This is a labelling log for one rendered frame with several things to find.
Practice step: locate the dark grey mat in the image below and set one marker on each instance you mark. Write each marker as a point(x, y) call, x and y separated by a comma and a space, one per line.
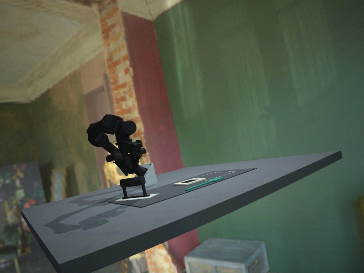
point(169, 191)

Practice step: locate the cream tile with dark rectangle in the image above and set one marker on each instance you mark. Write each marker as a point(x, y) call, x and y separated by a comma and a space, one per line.
point(190, 181)

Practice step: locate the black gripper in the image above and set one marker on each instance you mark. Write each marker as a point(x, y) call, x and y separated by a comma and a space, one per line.
point(119, 160)

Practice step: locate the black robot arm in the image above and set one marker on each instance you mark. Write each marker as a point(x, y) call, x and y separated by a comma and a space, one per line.
point(111, 124)

